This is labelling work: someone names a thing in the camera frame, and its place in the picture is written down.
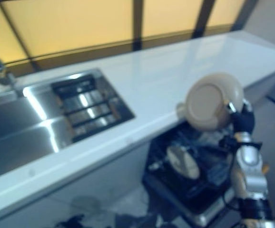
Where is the cream round plate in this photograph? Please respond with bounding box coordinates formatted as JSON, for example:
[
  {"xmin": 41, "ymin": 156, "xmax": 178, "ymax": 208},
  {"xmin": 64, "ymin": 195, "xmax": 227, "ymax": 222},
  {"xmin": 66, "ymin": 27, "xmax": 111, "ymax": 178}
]
[
  {"xmin": 166, "ymin": 145, "xmax": 201, "ymax": 180},
  {"xmin": 184, "ymin": 72, "xmax": 245, "ymax": 131}
]

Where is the stainless steel kitchen sink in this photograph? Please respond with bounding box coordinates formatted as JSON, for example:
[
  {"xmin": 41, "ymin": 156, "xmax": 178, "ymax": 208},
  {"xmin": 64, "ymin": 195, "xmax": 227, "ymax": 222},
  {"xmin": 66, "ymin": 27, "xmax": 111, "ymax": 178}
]
[{"xmin": 0, "ymin": 67, "xmax": 136, "ymax": 183}]

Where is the chrome pull-down kitchen faucet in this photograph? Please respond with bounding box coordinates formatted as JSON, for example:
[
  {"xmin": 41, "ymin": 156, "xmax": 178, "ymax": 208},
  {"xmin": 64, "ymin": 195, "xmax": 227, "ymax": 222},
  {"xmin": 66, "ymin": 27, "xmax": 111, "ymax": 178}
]
[{"xmin": 0, "ymin": 41, "xmax": 24, "ymax": 98}]

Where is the black sink dish rack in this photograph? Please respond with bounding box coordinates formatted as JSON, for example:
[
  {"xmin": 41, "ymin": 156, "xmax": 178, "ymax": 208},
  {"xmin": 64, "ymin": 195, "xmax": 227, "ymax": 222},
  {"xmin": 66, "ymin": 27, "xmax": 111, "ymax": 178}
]
[{"xmin": 51, "ymin": 74, "xmax": 124, "ymax": 143}]

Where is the dark wire dishwasher plate rack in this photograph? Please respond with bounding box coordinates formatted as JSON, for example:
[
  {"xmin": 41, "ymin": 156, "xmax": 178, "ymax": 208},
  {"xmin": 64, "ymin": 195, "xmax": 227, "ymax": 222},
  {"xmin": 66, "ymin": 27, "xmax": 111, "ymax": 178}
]
[{"xmin": 148, "ymin": 123, "xmax": 239, "ymax": 198}]

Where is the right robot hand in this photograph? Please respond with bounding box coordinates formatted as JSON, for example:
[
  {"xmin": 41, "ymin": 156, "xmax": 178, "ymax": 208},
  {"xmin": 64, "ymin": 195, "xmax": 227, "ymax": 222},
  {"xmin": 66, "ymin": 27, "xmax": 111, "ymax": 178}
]
[{"xmin": 224, "ymin": 99, "xmax": 256, "ymax": 134}]

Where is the white glossy cabinet door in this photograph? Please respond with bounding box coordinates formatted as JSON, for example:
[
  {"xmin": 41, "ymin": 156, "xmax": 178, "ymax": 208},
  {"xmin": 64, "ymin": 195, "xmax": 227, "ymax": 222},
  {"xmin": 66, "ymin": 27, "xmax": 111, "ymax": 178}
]
[
  {"xmin": 49, "ymin": 144, "xmax": 152, "ymax": 209},
  {"xmin": 0, "ymin": 194, "xmax": 76, "ymax": 228},
  {"xmin": 243, "ymin": 63, "xmax": 275, "ymax": 107}
]

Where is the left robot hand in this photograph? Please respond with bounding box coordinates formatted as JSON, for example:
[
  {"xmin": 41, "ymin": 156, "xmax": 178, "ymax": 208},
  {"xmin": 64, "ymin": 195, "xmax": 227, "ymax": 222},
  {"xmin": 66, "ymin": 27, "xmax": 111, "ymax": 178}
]
[{"xmin": 56, "ymin": 214, "xmax": 86, "ymax": 228}]

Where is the built-in dishwasher with door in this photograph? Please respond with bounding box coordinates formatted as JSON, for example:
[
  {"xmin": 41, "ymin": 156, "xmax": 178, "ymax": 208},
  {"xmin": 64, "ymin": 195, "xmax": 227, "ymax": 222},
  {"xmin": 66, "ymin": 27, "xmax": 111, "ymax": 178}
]
[{"xmin": 142, "ymin": 120, "xmax": 270, "ymax": 226}]

